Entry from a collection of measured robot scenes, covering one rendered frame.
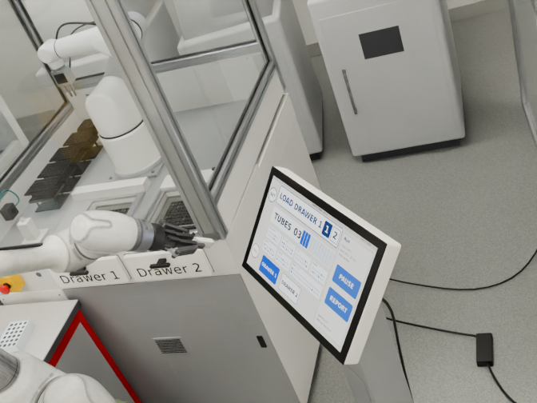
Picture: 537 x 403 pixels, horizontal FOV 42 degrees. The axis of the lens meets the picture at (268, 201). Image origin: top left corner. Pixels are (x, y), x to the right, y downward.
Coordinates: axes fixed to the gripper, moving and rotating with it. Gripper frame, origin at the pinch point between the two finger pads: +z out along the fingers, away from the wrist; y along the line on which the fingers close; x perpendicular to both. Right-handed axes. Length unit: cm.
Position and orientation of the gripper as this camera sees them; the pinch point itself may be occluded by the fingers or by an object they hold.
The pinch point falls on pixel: (201, 242)
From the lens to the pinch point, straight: 203.9
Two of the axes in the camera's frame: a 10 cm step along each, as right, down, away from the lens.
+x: -5.8, 7.0, 4.1
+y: -4.6, -7.0, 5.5
